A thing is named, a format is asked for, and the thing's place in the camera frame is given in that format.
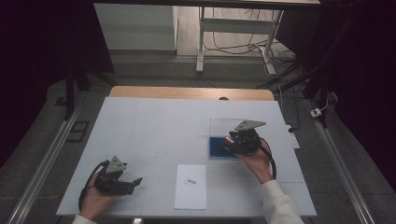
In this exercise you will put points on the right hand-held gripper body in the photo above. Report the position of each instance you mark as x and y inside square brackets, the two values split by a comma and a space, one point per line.
[247, 141]

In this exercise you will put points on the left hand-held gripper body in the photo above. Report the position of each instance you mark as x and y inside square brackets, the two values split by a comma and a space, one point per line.
[109, 185]

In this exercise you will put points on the red and white stamp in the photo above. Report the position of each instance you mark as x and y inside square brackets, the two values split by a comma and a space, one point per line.
[229, 140]

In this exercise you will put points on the blue ink pad box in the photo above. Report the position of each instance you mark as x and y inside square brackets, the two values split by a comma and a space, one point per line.
[216, 149]

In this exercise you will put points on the person's left hand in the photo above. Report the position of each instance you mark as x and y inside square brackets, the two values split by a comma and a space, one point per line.
[93, 203]

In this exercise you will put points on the person's right hand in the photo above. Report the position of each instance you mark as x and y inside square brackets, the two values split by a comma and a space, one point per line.
[258, 168]

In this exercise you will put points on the dark table grommet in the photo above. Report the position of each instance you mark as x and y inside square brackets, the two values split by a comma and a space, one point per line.
[223, 98]

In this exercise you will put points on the white table cover board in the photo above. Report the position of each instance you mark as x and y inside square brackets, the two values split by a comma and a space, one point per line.
[149, 133]

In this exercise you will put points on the white paper sheet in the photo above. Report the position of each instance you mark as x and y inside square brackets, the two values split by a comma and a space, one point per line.
[190, 194]

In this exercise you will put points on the white adapter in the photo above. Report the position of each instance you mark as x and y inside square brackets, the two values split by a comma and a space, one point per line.
[316, 112]

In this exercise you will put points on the black stand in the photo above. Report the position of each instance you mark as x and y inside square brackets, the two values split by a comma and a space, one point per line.
[70, 99]
[322, 102]

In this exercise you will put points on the dark curtain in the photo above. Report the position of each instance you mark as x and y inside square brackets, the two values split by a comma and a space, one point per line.
[367, 77]
[31, 62]

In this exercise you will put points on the white cabinet panel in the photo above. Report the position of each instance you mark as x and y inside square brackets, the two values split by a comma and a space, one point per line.
[137, 28]

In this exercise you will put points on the black floor frame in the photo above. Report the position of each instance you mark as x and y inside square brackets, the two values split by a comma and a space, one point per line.
[77, 131]

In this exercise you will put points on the metal floor rail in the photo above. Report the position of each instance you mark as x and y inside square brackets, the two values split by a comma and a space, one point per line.
[40, 174]
[342, 174]

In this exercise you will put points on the white desk frame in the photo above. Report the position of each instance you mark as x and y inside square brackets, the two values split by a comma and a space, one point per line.
[236, 26]

